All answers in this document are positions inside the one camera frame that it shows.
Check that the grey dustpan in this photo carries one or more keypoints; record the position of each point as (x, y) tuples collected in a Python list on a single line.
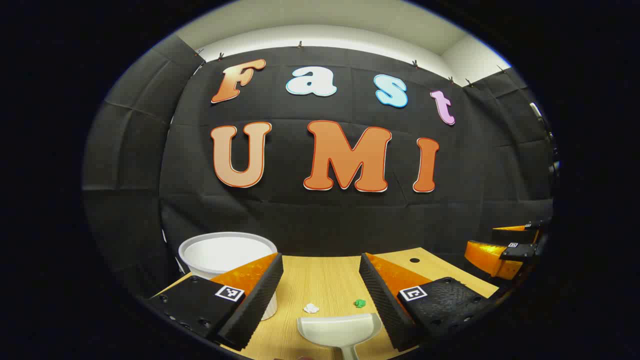
[(340, 330)]

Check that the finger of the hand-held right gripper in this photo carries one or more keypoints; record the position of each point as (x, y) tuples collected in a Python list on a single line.
[(482, 255), (515, 235)]

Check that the wooden desktop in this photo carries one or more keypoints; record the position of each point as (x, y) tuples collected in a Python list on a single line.
[(325, 280)]

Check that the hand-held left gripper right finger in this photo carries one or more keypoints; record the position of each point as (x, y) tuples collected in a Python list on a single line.
[(382, 305)]

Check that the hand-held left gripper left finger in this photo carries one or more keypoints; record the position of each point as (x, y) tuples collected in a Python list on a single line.
[(255, 305)]

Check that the green paper ball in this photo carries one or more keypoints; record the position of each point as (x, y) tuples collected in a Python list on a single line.
[(360, 303)]

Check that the white paper ball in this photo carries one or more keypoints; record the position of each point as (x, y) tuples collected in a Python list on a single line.
[(311, 308)]

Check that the white ribbed garbage bin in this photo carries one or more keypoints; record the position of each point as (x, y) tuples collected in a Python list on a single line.
[(225, 255)]

